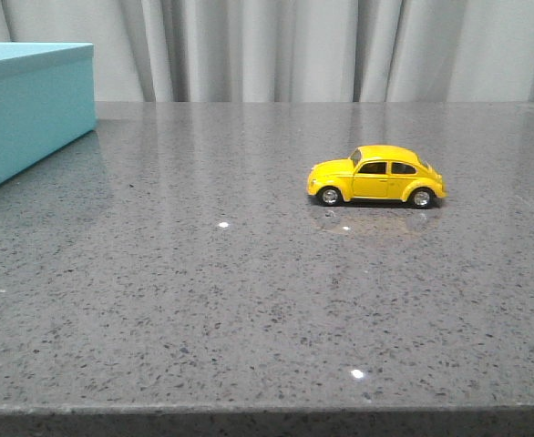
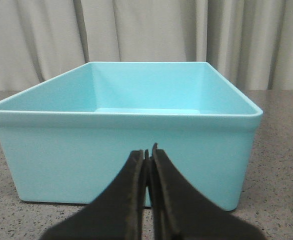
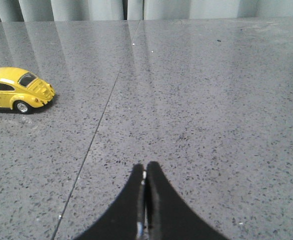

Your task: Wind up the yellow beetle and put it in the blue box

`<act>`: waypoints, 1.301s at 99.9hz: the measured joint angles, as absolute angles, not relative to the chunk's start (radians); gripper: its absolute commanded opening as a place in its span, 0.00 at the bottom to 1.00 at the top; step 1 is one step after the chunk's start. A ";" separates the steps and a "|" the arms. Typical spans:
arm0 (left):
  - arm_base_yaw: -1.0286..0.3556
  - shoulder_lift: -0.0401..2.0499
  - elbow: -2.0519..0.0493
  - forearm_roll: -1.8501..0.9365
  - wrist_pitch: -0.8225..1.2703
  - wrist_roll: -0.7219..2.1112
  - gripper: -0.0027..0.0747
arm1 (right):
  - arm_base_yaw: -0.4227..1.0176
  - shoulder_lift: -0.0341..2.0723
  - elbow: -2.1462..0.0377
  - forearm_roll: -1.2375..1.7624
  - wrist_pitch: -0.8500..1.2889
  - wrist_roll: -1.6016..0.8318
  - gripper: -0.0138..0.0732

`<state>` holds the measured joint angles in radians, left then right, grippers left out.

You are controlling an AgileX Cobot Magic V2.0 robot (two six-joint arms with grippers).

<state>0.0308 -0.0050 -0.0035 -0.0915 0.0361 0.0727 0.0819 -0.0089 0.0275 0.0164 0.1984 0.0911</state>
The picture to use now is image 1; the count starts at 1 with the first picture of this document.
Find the yellow toy beetle car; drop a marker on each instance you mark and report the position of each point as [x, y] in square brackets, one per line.
[377, 172]

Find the light blue storage box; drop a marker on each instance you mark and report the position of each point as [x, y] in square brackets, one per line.
[46, 100]

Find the grey pleated curtain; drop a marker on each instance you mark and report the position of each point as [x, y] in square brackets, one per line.
[293, 51]

